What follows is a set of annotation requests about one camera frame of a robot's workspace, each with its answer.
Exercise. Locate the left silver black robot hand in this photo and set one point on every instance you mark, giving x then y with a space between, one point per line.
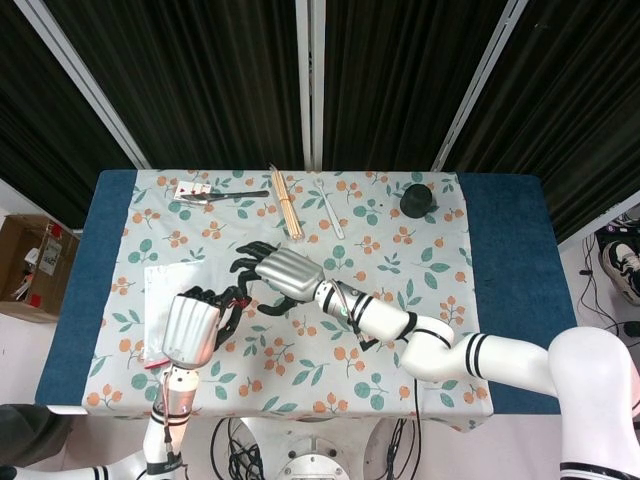
192 327

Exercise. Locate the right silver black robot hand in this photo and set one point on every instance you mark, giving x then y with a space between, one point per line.
285 272

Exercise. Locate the clear plastic zip bag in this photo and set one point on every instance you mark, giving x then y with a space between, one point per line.
165 300

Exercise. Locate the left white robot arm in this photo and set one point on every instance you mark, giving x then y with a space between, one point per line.
165 430

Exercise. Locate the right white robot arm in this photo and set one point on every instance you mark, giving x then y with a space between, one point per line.
450 345

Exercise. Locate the floral print tablecloth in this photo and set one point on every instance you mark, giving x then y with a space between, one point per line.
285 295

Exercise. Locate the bundle of wooden skewers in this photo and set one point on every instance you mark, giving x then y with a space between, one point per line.
287 205

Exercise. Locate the white plastic fork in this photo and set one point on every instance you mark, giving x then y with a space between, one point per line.
331 207

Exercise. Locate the metal spoon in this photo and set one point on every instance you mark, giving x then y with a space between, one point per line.
220 196

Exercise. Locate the playing card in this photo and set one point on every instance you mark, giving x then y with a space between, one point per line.
192 189

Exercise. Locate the black round cap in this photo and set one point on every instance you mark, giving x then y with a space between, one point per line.
418 200

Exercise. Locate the cardboard box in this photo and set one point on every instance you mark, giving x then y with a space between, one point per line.
35 265

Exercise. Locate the blue table cover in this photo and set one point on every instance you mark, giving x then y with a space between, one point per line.
510 260

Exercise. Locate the black and white sneaker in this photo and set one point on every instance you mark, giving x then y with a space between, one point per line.
621 267

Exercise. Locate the white partition frame post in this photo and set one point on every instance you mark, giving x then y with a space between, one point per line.
475 85
310 82
80 82

